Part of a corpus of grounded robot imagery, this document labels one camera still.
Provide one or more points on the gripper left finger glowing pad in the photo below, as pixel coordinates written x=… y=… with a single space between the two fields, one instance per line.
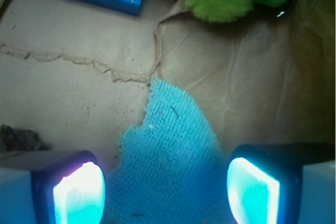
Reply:
x=68 y=187

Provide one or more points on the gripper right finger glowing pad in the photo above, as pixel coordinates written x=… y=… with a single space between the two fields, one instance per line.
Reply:
x=282 y=183

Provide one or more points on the light blue terry cloth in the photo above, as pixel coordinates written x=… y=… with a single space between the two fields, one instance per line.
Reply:
x=171 y=169

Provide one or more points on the brown rough stone chunk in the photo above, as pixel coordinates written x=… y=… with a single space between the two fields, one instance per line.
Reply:
x=21 y=140

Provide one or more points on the brown paper bag tray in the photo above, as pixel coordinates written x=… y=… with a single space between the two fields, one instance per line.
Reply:
x=74 y=72

